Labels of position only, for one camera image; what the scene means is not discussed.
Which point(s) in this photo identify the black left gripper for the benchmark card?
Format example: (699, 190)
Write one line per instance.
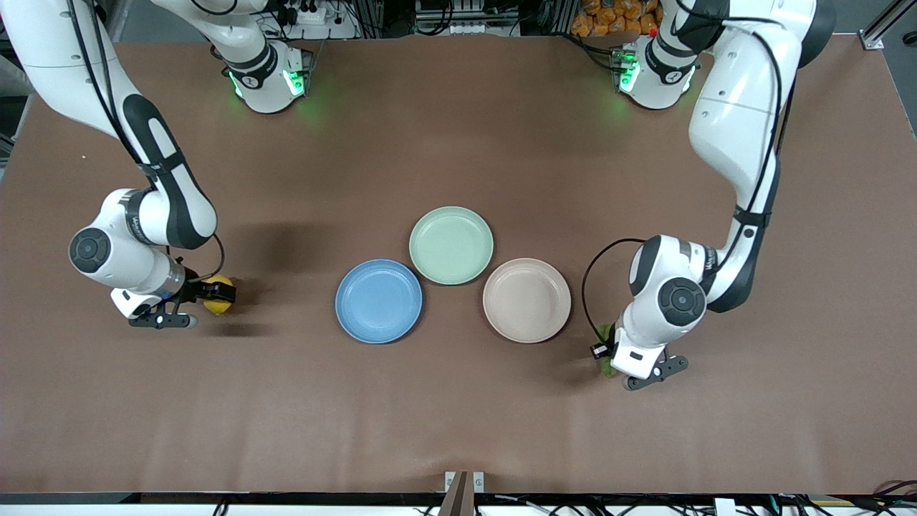
(600, 350)

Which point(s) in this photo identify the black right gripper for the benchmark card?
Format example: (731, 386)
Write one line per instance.
(195, 289)

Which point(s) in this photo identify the yellow lemon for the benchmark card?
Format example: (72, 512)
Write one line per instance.
(218, 308)

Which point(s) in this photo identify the green lettuce leaf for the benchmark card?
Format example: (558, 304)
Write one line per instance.
(609, 369)

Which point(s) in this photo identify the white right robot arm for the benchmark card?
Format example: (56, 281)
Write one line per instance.
(43, 57)

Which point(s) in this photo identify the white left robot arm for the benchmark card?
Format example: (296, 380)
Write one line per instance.
(738, 122)

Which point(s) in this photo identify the beige round plate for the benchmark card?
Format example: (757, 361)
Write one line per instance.
(526, 300)

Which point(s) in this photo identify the blue round plate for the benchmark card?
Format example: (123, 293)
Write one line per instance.
(379, 301)

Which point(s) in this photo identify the pale green round plate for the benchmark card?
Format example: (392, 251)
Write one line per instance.
(451, 246)

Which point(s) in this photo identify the white power strip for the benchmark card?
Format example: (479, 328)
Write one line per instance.
(326, 29)

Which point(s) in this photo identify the orange packaged goods pile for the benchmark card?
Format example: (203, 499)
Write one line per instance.
(602, 18)

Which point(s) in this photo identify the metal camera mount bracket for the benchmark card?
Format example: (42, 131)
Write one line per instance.
(464, 494)

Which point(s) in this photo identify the aluminium frame profile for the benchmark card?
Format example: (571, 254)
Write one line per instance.
(885, 25)

